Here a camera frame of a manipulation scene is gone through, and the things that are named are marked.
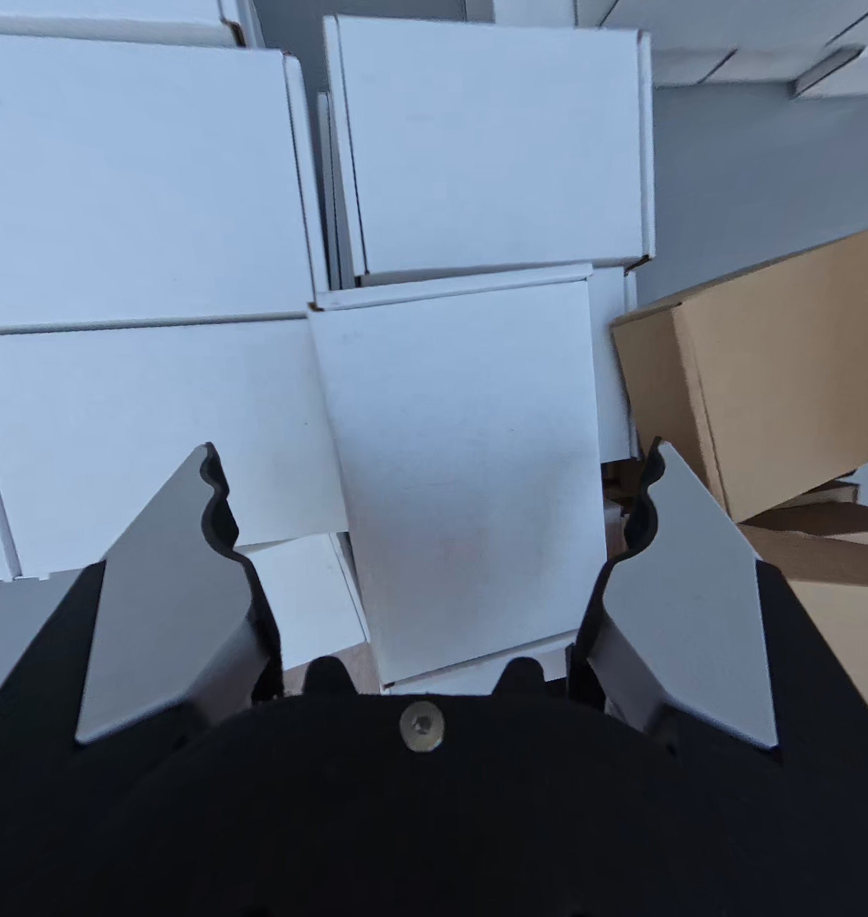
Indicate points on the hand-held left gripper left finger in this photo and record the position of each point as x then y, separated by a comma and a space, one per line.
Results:
162, 630

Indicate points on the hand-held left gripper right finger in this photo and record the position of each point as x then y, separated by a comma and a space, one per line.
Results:
692, 630

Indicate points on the white cardboard box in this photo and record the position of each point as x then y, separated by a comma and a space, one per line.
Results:
462, 465

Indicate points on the pile of white boxes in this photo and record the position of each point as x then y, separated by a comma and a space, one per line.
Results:
119, 200

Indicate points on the brown cardboard box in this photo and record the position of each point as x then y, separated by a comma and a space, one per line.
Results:
799, 372
849, 630

